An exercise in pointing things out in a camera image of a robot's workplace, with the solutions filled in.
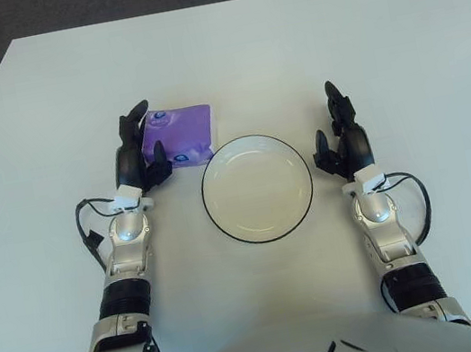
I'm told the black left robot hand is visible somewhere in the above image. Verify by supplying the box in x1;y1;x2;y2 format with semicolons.
103;97;178;197

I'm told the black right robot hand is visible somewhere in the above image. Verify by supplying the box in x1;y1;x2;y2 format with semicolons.
300;75;377;185

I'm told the purple tissue paper pack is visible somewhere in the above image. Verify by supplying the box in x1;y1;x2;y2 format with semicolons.
135;99;226;178

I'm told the white plate with black rim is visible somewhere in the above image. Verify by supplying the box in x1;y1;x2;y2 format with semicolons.
192;126;322;253

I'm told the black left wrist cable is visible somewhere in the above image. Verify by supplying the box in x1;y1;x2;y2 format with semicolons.
73;194;126;261

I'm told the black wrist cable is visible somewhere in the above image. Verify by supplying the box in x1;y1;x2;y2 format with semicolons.
372;167;438;253
73;194;126;261

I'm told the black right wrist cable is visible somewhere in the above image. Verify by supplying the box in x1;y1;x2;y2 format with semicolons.
372;167;438;253

